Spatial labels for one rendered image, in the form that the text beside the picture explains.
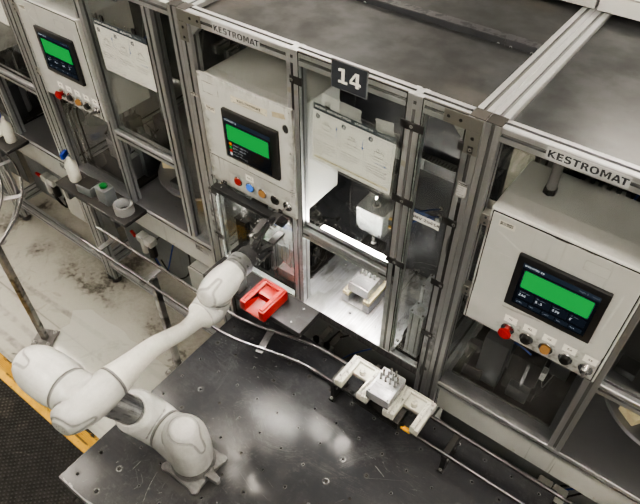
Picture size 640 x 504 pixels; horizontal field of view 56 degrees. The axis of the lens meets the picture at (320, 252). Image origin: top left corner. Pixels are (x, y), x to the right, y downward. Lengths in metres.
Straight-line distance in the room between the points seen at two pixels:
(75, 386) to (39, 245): 2.77
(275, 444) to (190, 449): 0.38
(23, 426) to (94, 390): 1.85
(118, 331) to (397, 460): 1.97
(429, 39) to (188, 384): 1.63
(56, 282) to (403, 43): 2.90
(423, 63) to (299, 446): 1.47
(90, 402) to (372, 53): 1.25
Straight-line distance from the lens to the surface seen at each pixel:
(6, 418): 3.64
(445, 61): 1.85
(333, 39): 1.94
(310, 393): 2.55
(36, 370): 1.83
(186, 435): 2.21
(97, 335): 3.80
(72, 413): 1.74
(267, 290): 2.54
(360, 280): 2.47
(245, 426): 2.50
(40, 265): 4.33
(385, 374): 2.32
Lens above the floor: 2.86
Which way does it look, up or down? 45 degrees down
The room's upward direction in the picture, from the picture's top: straight up
